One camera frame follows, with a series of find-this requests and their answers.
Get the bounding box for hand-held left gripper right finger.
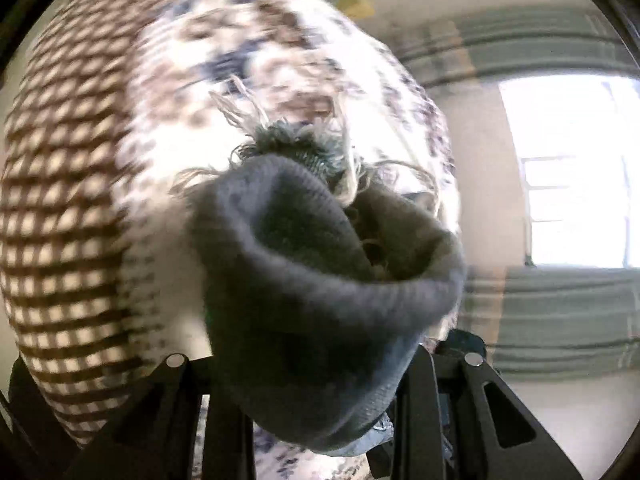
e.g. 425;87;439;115
367;329;583;480

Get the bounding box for grey frayed pants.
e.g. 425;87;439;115
170;77;468;457

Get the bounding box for patterned checked blanket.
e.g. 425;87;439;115
0;0;463;480

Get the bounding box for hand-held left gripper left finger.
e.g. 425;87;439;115
64;353;257;480

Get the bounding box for grey-green curtain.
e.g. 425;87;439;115
395;7;640;378

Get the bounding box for bright window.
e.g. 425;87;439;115
497;75;640;268

